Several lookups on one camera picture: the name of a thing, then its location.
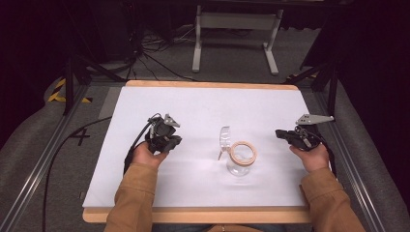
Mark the white table sheet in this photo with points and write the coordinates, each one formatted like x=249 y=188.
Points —
x=199 y=109

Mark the yellow black floor tape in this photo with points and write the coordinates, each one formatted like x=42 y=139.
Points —
x=58 y=93

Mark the black metal frame stand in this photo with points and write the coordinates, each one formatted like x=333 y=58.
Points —
x=332 y=87
x=69 y=83

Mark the aluminium floor rail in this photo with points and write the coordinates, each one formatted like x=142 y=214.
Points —
x=351 y=174
x=38 y=167

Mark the person's right hand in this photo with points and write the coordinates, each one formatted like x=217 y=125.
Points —
x=312 y=159

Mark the white metal stand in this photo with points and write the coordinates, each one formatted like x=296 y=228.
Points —
x=237 y=21

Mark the clear glass jar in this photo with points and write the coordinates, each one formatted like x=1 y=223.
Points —
x=241 y=161

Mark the clear hinged jar lid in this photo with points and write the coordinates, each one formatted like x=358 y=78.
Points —
x=224 y=138

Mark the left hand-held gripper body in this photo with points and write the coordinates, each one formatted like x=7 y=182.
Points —
x=160 y=130

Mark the wooden table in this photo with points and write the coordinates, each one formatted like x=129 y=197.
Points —
x=193 y=215

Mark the person's left hand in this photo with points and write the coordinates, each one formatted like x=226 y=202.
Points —
x=146 y=157

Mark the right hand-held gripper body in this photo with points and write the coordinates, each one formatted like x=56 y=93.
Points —
x=307 y=135

